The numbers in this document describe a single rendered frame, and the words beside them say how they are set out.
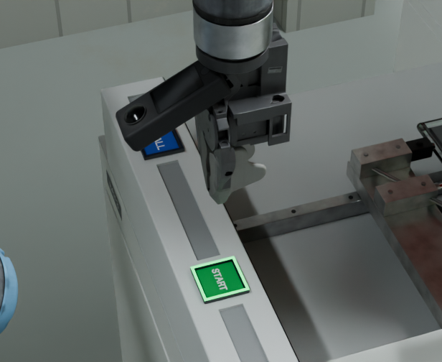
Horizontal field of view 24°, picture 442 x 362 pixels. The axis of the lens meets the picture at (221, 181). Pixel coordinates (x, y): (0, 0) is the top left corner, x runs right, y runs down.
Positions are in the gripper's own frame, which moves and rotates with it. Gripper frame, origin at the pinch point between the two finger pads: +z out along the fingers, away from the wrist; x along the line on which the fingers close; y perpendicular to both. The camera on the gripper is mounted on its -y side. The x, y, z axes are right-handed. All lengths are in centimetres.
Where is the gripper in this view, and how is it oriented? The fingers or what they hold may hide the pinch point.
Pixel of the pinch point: (212, 194)
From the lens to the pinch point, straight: 113.5
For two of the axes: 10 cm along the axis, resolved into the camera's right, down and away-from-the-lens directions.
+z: 0.0, 7.2, 6.9
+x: -3.2, -6.6, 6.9
